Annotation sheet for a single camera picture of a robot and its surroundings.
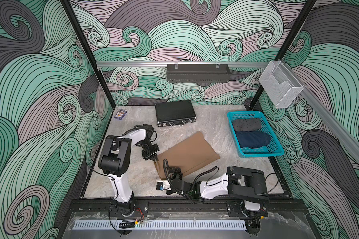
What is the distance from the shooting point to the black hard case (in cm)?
106

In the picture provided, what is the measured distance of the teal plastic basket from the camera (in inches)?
35.2

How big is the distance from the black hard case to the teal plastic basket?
0.97 ft

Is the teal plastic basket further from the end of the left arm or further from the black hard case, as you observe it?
the end of the left arm
